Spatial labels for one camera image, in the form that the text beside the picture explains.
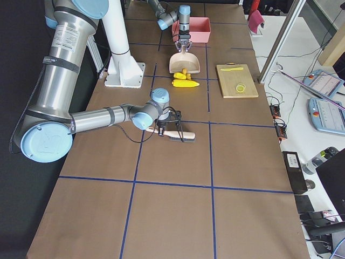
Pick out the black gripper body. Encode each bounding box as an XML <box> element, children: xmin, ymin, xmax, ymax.
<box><xmin>156</xmin><ymin>114</ymin><xmax>173</xmax><ymax>131</ymax></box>
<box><xmin>177</xmin><ymin>23</ymin><xmax>191</xmax><ymax>46</ymax></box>

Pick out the beige plastic dustpan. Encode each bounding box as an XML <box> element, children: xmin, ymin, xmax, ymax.
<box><xmin>169</xmin><ymin>46</ymin><xmax>201</xmax><ymax>74</ymax></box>

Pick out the brown toy ginger root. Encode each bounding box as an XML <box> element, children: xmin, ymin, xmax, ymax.
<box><xmin>182</xmin><ymin>68</ymin><xmax>191</xmax><ymax>80</ymax></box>

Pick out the wooden hand brush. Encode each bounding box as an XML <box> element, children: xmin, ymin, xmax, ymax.
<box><xmin>146</xmin><ymin>127</ymin><xmax>196</xmax><ymax>142</ymax></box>

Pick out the yellow toy corn cob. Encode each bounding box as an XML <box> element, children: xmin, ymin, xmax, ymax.
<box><xmin>172</xmin><ymin>79</ymin><xmax>200</xmax><ymax>88</ymax></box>

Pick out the yellow toy lemon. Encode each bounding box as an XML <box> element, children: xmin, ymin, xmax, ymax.
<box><xmin>173</xmin><ymin>72</ymin><xmax>187</xmax><ymax>80</ymax></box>

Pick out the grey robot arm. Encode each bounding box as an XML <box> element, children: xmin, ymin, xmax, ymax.
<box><xmin>10</xmin><ymin>1</ymin><xmax>169</xmax><ymax>163</ymax></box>
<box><xmin>146</xmin><ymin>0</ymin><xmax>192</xmax><ymax>52</ymax></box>

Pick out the pink plastic bin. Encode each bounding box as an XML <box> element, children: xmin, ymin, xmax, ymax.
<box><xmin>171</xmin><ymin>17</ymin><xmax>211</xmax><ymax>44</ymax></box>

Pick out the yellow-green plastic knife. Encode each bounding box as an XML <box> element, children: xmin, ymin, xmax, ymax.
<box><xmin>220</xmin><ymin>67</ymin><xmax>244</xmax><ymax>71</ymax></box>

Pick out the bamboo cutting board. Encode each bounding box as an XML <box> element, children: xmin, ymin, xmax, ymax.
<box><xmin>216</xmin><ymin>64</ymin><xmax>259</xmax><ymax>98</ymax></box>

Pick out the lemon slice front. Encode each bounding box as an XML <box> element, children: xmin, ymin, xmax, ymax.
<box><xmin>235</xmin><ymin>83</ymin><xmax>246</xmax><ymax>93</ymax></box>

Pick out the magenta cloth on stand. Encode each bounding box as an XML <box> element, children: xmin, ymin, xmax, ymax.
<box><xmin>248</xmin><ymin>10</ymin><xmax>264</xmax><ymax>33</ymax></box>

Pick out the orange black electronics module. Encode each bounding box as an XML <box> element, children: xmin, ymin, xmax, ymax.
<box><xmin>270</xmin><ymin>104</ymin><xmax>281</xmax><ymax>118</ymax></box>

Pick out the black box with label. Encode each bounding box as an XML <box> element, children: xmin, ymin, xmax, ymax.
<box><xmin>282</xmin><ymin>151</ymin><xmax>308</xmax><ymax>195</ymax></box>

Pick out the far blue teach pendant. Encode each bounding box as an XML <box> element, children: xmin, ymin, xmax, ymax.
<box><xmin>303</xmin><ymin>69</ymin><xmax>344</xmax><ymax>98</ymax></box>

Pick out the blue teach pendant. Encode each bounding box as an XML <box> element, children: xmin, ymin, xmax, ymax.
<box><xmin>308</xmin><ymin>98</ymin><xmax>344</xmax><ymax>135</ymax></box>
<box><xmin>303</xmin><ymin>69</ymin><xmax>344</xmax><ymax>98</ymax></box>

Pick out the near blue teach pendant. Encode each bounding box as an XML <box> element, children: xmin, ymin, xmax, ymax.
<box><xmin>308</xmin><ymin>98</ymin><xmax>344</xmax><ymax>135</ymax></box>

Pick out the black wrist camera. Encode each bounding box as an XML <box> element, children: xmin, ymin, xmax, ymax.
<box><xmin>169</xmin><ymin>108</ymin><xmax>185</xmax><ymax>142</ymax></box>

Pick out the white pillar mount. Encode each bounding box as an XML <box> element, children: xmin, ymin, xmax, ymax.
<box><xmin>102</xmin><ymin>1</ymin><xmax>146</xmax><ymax>88</ymax></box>

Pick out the aluminium frame post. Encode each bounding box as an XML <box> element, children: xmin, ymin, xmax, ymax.
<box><xmin>258</xmin><ymin>0</ymin><xmax>306</xmax><ymax>84</ymax></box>

